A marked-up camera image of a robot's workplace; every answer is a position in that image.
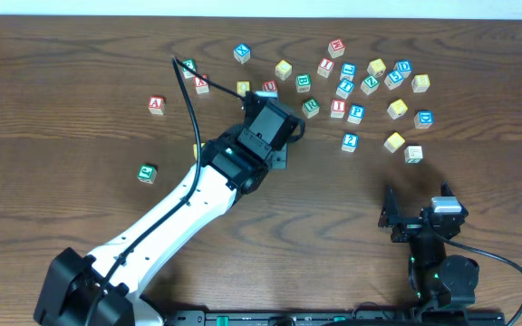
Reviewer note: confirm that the green Z wooden block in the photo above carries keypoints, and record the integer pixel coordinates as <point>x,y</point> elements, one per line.
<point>369,85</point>

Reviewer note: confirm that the yellow block near D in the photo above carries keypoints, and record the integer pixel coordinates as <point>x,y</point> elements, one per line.
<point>376,68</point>

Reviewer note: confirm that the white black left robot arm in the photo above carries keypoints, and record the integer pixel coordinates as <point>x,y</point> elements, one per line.
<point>105,286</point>

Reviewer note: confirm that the blue 2 wooden block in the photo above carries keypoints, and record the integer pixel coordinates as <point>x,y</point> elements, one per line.
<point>350,142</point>

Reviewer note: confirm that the red U block upper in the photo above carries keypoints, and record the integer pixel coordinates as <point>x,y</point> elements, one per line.
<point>269,86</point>

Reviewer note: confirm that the yellow A wooden block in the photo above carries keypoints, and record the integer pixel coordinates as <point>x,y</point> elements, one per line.
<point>397,109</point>

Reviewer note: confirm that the green B wooden block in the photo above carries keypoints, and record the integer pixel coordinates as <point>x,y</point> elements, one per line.
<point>303,82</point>

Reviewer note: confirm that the wood L top block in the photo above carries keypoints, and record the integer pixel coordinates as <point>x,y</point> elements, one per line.
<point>413,154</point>

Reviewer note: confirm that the yellow S wooden block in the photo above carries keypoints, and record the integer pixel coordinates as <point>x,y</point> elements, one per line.
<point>394,142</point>

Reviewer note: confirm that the green J wooden block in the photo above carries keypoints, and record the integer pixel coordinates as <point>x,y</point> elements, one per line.
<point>147,174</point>

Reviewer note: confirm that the green R wooden block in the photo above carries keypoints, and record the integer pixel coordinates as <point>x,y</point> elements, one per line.
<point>310,108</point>

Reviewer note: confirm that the red I block lower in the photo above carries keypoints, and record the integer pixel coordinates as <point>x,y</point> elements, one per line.
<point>338,109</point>

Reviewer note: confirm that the blue T wooden block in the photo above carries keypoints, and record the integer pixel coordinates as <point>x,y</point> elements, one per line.
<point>344,89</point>

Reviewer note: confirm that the green F wooden block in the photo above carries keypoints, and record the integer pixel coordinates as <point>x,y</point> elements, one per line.
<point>189,66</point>

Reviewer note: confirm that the red H wooden block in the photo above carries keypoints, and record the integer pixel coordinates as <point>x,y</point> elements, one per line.
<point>336,48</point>

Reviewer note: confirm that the blue X wooden block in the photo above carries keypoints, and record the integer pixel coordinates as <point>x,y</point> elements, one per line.
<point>242,53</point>

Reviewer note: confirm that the red X wooden block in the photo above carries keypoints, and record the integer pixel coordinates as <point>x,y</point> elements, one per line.
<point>201,86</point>

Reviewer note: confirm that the yellow block upper middle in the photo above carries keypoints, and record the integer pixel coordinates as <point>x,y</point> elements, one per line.
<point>283,70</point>

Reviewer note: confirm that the yellow O wooden block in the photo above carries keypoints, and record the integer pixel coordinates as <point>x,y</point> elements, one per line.
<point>243,87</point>

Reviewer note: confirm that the yellow G wooden block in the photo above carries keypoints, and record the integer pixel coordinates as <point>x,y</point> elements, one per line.
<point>196,150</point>

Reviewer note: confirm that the red A wooden block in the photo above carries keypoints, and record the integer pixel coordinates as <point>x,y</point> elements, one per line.
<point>156,105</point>

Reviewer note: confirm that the blue D block upper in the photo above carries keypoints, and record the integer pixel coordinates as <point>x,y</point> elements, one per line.
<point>403,67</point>

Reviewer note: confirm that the blue 5 wooden block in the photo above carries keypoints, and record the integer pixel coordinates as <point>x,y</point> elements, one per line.
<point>393,79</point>

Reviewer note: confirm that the blue P wooden block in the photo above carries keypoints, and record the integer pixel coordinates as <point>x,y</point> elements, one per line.
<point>356,114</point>

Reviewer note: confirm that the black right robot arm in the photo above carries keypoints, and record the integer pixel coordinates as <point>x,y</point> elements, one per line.
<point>441,280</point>

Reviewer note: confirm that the red I block upper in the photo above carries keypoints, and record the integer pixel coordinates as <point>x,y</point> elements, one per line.
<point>325,67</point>

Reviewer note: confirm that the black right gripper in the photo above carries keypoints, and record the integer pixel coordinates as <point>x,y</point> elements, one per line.
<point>411,225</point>

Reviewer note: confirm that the blue L wooden block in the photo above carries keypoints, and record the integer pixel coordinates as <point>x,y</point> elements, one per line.
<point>348,71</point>

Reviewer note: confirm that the blue d block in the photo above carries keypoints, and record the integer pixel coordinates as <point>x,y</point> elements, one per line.
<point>403,67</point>
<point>423,119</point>

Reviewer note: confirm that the blue D block lower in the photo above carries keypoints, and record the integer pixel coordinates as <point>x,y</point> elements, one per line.
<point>423,119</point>

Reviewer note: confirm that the red i block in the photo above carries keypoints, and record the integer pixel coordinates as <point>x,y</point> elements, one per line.
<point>325,67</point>
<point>338,109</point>

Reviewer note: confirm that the yellow 8 wooden block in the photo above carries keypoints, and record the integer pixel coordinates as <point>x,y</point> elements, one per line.
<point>420,83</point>

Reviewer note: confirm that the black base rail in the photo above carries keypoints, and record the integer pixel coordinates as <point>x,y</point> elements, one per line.
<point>367,315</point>

